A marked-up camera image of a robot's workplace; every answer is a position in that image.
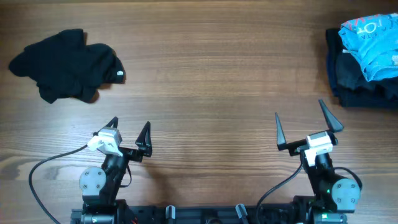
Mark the light blue t-shirt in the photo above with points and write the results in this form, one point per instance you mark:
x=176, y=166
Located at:
x=372, y=41

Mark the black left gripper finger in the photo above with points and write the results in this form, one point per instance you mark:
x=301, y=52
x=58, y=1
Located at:
x=143, y=140
x=113, y=123

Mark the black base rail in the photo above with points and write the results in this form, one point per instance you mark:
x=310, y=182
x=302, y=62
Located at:
x=269, y=213

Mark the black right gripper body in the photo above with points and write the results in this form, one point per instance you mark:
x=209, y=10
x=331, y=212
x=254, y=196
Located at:
x=294, y=147

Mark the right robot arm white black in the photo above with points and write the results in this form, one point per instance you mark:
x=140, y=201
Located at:
x=336, y=190

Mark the crumpled black garment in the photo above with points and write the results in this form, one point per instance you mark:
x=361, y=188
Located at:
x=64, y=66

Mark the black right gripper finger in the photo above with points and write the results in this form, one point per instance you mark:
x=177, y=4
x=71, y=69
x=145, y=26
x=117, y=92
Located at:
x=334, y=125
x=281, y=141

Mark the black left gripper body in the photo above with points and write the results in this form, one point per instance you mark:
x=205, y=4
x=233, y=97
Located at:
x=130, y=154

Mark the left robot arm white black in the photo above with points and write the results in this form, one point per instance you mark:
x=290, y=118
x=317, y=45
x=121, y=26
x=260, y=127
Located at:
x=100, y=185

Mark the folded black shirt white letters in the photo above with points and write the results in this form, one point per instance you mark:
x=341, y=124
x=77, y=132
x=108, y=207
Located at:
x=349, y=85

